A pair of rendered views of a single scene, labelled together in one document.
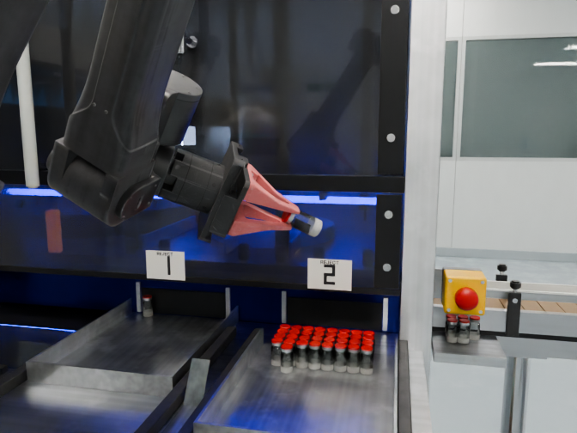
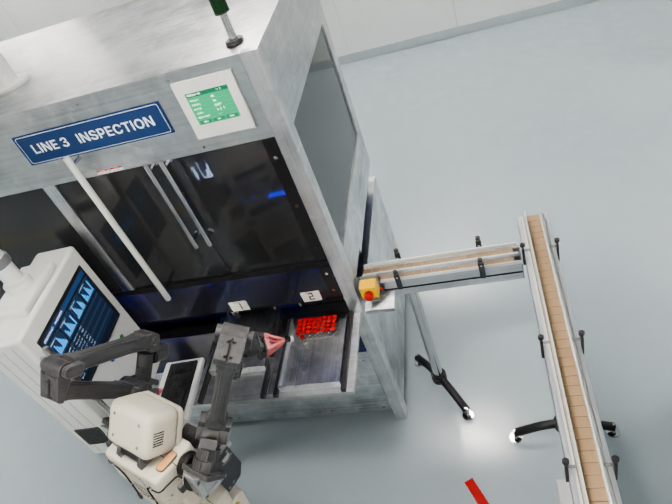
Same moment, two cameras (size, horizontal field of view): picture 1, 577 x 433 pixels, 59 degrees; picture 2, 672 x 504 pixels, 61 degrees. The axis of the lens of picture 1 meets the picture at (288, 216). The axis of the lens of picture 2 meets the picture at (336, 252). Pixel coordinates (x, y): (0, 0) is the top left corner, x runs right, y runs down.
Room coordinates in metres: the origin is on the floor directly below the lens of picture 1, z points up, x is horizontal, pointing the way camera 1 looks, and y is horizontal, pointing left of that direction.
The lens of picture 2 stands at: (-0.81, -0.52, 2.69)
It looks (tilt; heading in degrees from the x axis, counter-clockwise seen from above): 40 degrees down; 9
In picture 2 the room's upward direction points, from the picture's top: 22 degrees counter-clockwise
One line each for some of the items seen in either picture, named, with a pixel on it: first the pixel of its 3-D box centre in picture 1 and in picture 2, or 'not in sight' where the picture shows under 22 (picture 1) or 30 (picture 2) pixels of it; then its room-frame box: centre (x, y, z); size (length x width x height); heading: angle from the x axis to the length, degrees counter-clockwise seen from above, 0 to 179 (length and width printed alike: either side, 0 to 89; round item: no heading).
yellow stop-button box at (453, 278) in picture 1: (463, 290); (369, 287); (0.93, -0.33, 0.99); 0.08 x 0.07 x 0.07; 168
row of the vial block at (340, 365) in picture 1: (320, 356); (316, 334); (0.84, -0.06, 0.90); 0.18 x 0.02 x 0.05; 78
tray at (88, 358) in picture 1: (147, 338); (245, 339); (0.93, 0.27, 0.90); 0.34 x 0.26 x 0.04; 168
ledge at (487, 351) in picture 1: (464, 345); (380, 299); (0.96, -0.35, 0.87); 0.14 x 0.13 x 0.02; 168
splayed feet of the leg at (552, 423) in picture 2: not in sight; (563, 427); (0.61, -0.98, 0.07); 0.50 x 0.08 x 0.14; 78
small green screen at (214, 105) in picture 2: not in sight; (214, 105); (0.95, -0.07, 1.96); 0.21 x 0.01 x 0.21; 78
